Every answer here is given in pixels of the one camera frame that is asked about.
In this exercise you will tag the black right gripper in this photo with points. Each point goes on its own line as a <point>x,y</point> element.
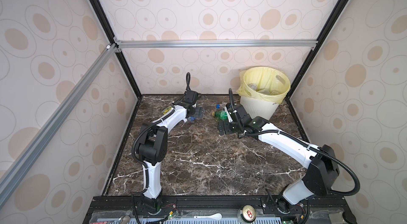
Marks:
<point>225,124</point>

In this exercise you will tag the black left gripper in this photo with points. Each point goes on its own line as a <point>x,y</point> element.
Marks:
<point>198,113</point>

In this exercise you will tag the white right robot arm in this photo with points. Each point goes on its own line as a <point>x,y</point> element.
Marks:
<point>322,166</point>

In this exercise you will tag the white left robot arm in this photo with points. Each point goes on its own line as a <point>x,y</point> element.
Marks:
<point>150,147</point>

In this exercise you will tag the white plastic waste bin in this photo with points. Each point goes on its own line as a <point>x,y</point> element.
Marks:
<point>258,108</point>

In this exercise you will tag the yellow plastic bin liner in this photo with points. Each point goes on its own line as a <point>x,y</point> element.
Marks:
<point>264,83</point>

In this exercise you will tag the clear crushed bottle blue label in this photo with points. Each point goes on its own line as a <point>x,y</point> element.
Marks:
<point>191,118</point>

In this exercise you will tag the green bottle yellow cap upper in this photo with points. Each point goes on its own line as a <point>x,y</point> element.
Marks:
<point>221,115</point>

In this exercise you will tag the green Fox's candy bag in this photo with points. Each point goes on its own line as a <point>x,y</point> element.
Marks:
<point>169,109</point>

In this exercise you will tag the clear bottle blue cap far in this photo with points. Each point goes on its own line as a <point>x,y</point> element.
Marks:
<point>220,106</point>

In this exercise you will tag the drink can top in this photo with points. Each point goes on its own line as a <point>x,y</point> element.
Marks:
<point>247,214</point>

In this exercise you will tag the white plastic spoon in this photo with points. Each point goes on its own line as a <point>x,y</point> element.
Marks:
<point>216,216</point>

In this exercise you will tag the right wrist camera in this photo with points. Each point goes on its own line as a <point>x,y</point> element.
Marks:
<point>229,111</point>

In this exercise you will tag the horizontal aluminium rail back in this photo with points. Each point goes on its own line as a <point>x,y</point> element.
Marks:
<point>121,44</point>

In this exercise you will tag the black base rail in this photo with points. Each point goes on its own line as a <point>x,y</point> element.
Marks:
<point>182,209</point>

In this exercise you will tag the diagonal aluminium rail left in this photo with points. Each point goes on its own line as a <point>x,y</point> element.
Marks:
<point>31,153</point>

